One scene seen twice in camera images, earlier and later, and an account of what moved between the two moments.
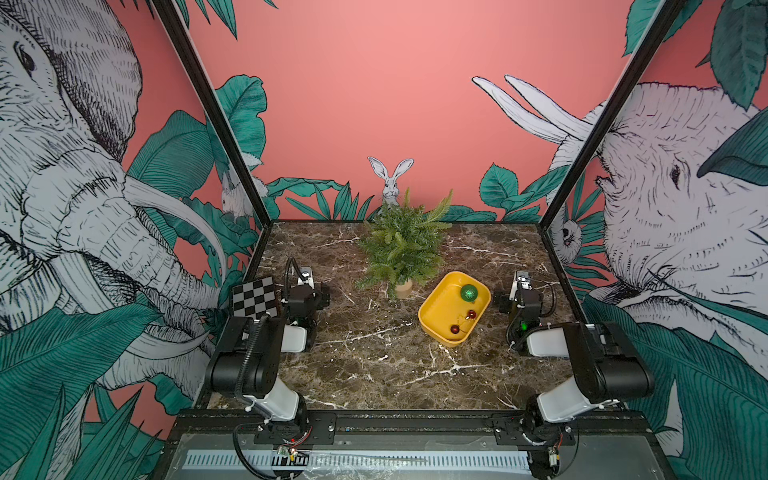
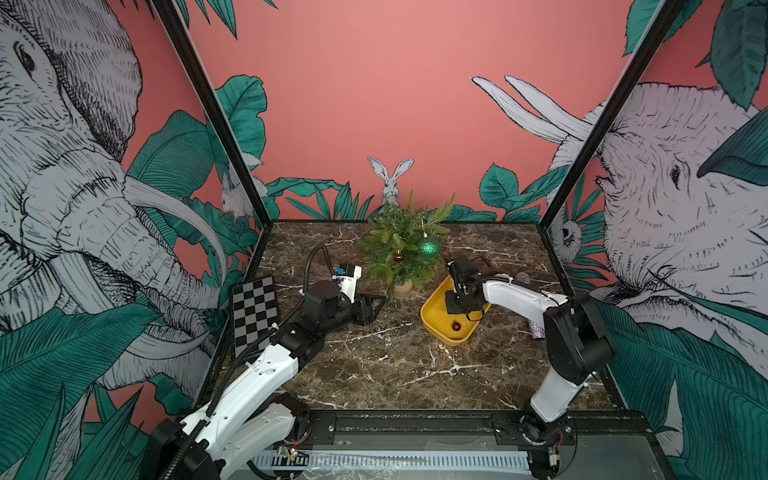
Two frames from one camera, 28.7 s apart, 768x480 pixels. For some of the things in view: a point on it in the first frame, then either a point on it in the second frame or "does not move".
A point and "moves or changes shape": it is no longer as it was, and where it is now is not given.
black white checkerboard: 255,299 does not move
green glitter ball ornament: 469,292 moves or changes shape
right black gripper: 506,300 -> 451,306
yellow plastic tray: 452,308 does not move
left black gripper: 319,298 -> 363,309
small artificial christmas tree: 402,244 does not move
